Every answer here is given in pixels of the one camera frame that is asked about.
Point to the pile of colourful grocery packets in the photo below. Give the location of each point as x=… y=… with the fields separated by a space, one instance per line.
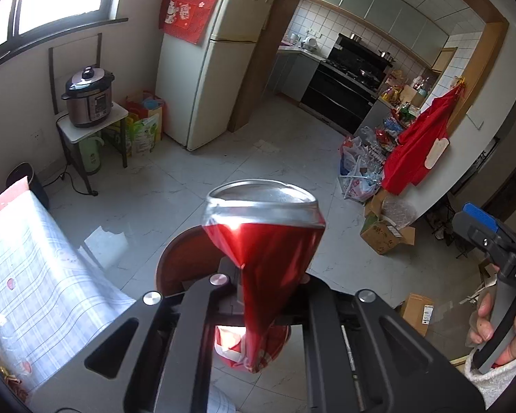
x=402 y=103

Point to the person's right hand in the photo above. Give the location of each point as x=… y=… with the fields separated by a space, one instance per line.
x=479 y=322

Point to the green thermos jug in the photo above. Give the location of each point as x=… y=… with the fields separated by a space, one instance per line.
x=90 y=157

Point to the small flat cardboard box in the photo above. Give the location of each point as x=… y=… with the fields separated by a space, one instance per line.
x=417 y=312

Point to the dark metal folding frame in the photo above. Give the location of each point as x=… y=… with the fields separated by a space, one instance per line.
x=51 y=69

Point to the open cardboard box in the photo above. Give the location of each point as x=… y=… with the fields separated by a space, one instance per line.
x=382 y=234

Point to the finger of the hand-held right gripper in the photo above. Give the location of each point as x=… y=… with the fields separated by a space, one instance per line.
x=477 y=215

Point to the green white printed bag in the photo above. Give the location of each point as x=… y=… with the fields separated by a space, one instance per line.
x=145 y=135

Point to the grey kitchen counter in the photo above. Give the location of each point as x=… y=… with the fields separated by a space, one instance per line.
x=296 y=73

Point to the black kitchen stove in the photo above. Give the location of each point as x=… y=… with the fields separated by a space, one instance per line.
x=335 y=94

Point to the person's right forearm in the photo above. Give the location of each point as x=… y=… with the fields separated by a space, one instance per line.
x=499 y=385

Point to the black range hood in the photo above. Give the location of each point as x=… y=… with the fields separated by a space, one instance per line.
x=357 y=51

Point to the crushed red drink can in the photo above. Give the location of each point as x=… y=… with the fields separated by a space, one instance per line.
x=262 y=249

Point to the black metal rack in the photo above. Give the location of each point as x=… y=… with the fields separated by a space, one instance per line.
x=445 y=228

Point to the cream two-door fridge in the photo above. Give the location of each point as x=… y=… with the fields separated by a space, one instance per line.
x=223 y=73

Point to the red hanging apron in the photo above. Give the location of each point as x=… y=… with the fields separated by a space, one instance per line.
x=417 y=146

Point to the grey upper kitchen cabinets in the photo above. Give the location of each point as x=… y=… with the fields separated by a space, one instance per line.
x=382 y=4

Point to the red printed cloth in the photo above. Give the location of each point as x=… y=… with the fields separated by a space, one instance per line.
x=189 y=8

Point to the pile of plastic bags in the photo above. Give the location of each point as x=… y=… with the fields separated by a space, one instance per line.
x=359 y=172

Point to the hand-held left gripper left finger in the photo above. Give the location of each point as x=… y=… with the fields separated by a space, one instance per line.
x=215 y=294

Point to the small white side table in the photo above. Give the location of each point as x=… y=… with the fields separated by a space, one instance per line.
x=112 y=116

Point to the blue plaid tablecloth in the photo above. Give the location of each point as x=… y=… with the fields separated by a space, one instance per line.
x=38 y=275

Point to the colourful shopping bags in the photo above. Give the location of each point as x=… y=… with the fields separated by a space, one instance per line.
x=152 y=103

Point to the silver black pressure cooker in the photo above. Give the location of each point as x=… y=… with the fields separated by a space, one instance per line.
x=88 y=94

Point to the white electric kettle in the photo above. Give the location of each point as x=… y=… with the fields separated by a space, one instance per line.
x=310 y=43

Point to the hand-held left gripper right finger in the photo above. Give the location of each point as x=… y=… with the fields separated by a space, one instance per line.
x=322 y=309

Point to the round reddish-brown trash bin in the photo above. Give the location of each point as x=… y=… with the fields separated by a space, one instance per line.
x=176 y=262

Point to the black stool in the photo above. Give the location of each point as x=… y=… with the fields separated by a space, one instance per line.
x=36 y=185

